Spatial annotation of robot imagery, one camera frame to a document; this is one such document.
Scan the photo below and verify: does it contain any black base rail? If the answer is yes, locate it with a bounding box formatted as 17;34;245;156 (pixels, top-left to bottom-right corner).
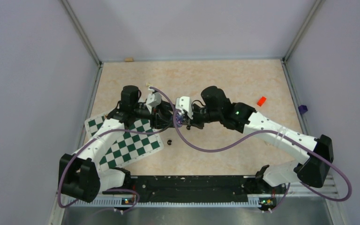
102;175;287;208

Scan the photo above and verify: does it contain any purple small object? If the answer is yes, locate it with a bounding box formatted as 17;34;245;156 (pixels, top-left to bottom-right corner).
298;105;308;115

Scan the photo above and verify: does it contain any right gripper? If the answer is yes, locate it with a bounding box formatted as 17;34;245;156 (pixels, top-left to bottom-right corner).
182;104;222;130

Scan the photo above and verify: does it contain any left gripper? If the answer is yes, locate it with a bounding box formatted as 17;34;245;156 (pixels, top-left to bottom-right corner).
133;99;177;129

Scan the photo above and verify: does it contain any green white chessboard mat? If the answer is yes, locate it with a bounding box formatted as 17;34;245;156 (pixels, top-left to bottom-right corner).
100;119;164;171

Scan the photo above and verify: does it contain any red block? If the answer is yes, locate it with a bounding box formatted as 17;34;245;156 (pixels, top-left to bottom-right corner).
256;96;267;107

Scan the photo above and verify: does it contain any lavender earbud charging case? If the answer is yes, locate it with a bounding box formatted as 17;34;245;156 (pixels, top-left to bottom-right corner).
175;113;187;127

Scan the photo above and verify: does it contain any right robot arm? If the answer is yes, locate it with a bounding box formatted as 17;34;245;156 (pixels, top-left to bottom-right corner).
176;86;334;193

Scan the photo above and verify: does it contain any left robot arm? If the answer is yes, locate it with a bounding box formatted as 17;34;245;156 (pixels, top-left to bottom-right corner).
58;85;179;203

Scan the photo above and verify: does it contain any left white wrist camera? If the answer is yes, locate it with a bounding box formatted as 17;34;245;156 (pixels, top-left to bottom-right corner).
145;89;162;113

